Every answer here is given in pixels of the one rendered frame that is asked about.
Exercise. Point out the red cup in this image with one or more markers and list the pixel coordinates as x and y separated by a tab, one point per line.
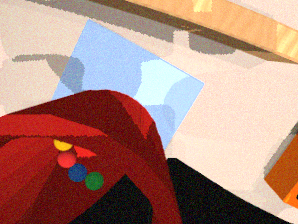
111	133

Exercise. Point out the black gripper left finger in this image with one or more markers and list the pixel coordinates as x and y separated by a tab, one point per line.
122	204

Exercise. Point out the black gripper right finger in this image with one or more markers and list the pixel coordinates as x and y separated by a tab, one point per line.
201	201

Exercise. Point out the blue marble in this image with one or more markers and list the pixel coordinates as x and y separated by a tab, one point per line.
77	172

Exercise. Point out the green marble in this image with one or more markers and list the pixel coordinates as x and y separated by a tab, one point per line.
94	180

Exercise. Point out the yellow marble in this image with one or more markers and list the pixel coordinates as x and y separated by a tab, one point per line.
62	146

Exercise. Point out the red marble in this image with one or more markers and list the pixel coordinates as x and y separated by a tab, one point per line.
67	158

